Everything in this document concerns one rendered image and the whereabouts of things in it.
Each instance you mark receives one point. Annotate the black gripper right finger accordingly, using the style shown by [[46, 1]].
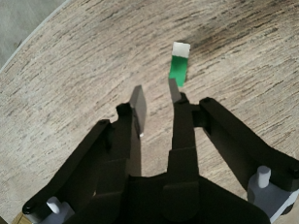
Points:
[[270, 177]]

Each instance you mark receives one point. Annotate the white and green eraser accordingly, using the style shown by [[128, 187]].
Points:
[[179, 62]]

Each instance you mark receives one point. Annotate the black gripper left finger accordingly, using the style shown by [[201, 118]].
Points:
[[77, 179]]

